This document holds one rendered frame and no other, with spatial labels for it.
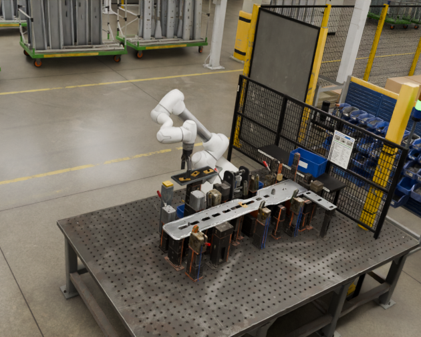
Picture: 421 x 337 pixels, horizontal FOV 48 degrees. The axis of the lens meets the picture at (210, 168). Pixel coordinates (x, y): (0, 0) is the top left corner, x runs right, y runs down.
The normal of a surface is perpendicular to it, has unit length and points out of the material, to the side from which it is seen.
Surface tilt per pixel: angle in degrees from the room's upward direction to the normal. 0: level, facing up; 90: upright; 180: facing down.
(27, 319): 0
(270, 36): 90
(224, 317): 0
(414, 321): 0
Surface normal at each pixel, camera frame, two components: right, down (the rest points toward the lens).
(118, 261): 0.11, -0.88
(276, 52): -0.83, 0.18
